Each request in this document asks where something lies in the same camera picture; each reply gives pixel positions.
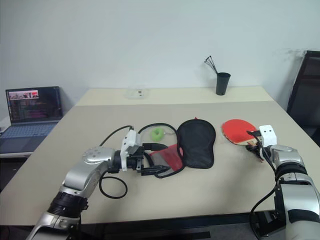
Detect thin black stick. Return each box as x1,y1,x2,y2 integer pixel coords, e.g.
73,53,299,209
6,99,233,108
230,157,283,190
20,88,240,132
204,56,219,75
203,59,219,75
209,55,219,75

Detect clear plastic box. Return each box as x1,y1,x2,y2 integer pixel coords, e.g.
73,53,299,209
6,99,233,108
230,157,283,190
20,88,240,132
124,88,150,100

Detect green tape roll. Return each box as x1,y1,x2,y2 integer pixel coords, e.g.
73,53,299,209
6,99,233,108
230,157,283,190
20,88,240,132
149,127,165,142

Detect open blue laptop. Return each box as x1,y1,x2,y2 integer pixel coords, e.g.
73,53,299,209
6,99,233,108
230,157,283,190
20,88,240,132
0,86,64,154

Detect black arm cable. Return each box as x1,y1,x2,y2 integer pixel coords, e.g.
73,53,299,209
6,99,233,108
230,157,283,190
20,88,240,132
98,124,136,200
250,134,282,238

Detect black plastic cup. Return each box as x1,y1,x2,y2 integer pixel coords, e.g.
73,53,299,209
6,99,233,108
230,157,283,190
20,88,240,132
215,72,232,97

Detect black office chair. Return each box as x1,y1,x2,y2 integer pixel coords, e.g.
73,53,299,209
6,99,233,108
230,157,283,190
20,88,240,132
286,49,320,147

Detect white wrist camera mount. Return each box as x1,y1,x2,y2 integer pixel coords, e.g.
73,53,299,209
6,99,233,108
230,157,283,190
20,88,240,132
258,124,278,147
120,129,144,172

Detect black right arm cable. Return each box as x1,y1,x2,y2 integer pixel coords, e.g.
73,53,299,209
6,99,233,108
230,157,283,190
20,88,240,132
250,134,282,238

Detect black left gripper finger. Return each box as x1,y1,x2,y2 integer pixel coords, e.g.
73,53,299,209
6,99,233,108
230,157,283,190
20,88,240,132
139,165,172,178
142,142,168,152

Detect black table frame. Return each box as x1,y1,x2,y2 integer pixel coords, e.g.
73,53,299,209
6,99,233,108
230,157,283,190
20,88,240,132
79,210,279,240

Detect red table tennis paddle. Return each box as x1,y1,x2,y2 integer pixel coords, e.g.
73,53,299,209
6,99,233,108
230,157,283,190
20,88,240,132
220,118,261,148

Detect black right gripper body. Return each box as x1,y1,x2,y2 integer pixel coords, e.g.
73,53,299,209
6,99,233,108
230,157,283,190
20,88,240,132
253,143,266,164

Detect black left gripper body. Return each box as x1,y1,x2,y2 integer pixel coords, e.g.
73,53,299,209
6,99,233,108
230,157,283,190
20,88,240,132
126,145,152,177

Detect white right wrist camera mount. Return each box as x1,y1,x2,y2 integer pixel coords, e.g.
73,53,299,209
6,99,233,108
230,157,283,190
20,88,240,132
258,124,278,147

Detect black and red paddle case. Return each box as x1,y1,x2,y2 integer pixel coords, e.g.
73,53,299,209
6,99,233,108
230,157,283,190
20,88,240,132
138,116,217,180

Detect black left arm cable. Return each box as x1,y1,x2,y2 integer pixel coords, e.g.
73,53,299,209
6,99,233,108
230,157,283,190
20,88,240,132
98,124,136,200

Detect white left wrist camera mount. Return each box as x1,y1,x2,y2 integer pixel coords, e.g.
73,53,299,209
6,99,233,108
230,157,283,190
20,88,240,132
120,129,144,172

